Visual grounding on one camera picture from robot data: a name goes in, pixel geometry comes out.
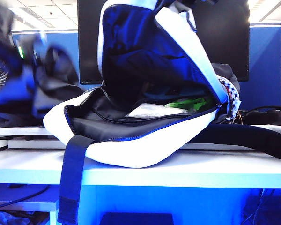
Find ceiling light fixture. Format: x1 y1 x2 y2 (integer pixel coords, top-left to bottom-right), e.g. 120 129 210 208
248 0 281 24
9 7 57 30

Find black box under table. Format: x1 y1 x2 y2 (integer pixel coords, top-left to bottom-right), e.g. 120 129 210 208
100 212 173 225

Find white and gray backpack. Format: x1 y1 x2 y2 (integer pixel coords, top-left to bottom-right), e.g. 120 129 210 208
42 0 281 223

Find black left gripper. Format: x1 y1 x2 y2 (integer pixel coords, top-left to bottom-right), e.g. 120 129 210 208
14 34 47 68

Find dark cable bundle under table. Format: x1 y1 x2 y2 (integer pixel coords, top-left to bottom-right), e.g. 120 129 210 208
243 188 281 225

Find black cable under table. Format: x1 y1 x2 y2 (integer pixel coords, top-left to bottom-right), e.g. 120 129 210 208
0 185 50 210

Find black monitor screen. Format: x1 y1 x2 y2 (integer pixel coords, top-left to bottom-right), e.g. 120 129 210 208
77 0 250 85

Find blue partition panel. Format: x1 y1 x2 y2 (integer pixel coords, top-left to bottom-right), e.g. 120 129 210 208
248 24 281 107
11 31 80 87

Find green item in backpack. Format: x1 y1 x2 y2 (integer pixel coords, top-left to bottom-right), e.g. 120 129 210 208
165 96 214 111

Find white paper packet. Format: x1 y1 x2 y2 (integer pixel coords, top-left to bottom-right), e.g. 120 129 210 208
127 103 190 118

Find gray clothes with blue lining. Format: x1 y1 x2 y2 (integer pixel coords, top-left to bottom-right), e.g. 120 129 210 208
0 44 85 127

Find crumpled clear plastic bag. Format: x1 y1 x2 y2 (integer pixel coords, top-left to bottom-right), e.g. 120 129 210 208
0 210 50 225

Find black cable on table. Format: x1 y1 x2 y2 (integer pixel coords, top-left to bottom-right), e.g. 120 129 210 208
238 106 281 126

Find white low shelf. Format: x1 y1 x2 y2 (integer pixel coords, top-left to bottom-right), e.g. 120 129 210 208
0 185 61 225

